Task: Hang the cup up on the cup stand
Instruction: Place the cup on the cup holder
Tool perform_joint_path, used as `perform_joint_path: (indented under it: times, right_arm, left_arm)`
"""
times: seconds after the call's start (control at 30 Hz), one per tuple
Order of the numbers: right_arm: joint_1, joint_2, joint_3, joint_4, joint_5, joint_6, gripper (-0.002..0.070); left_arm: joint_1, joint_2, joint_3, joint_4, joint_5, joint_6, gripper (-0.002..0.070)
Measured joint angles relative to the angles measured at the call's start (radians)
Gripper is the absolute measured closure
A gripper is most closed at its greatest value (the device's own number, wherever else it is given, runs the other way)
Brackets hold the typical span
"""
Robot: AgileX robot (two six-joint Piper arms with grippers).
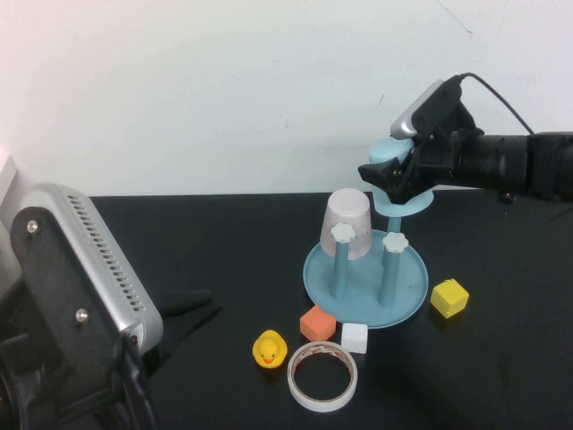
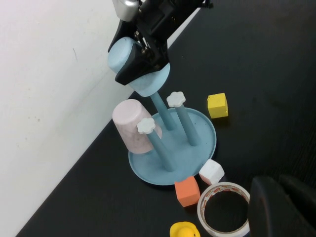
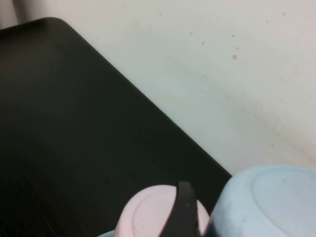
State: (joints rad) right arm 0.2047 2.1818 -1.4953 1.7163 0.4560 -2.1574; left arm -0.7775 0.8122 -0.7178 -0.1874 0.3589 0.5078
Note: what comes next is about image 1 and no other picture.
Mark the light blue cup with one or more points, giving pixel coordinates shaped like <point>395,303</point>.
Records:
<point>387,150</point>

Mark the yellow cube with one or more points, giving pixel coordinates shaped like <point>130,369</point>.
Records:
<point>449,298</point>

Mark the yellow rubber duck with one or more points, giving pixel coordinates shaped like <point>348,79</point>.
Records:
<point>269,349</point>

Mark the blue cup stand with pegs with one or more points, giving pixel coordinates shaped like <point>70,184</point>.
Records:
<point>403,286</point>

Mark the pink cup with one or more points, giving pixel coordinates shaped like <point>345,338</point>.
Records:
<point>347,215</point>

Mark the orange cube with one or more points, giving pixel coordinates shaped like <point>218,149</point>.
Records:
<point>315,324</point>

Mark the white tape roll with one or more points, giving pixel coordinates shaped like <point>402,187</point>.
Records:
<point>297,394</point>

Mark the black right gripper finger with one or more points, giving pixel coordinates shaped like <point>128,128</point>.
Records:
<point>380,174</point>

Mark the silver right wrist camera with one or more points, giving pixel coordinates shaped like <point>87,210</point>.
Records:
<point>421,112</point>

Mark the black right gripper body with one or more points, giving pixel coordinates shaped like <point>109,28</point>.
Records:
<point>436,161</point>

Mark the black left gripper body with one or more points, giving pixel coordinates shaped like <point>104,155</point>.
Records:
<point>40,394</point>

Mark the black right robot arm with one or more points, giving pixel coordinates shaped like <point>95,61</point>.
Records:
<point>515,163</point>

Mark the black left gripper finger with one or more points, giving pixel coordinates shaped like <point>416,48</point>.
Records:
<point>188,300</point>
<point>188,324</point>

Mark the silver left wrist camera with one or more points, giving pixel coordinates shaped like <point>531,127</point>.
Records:
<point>103,269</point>

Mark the white cube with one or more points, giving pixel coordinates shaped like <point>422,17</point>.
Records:
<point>354,338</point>

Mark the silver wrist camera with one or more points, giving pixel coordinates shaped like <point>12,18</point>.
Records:
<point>103,269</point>
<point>421,112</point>

